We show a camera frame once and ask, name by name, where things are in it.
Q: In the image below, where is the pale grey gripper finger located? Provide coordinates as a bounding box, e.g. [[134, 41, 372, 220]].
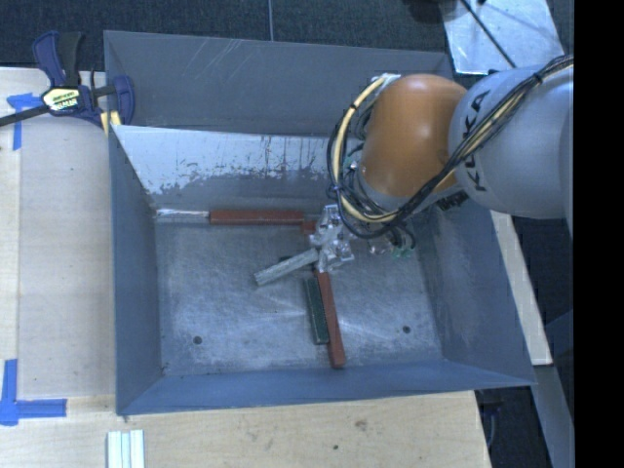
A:
[[253, 248, 322, 288]]

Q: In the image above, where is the dark green flat block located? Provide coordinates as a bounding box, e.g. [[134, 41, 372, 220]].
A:
[[303, 277, 332, 346]]

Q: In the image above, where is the red-brown flat block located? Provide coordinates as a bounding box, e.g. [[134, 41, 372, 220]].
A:
[[300, 218, 348, 371], [208, 209, 307, 227]]

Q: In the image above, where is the grey metal bin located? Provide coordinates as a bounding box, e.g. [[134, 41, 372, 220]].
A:
[[101, 29, 538, 417]]

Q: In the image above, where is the black cylinder on white bracket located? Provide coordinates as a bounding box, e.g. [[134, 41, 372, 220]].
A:
[[436, 191, 467, 213]]

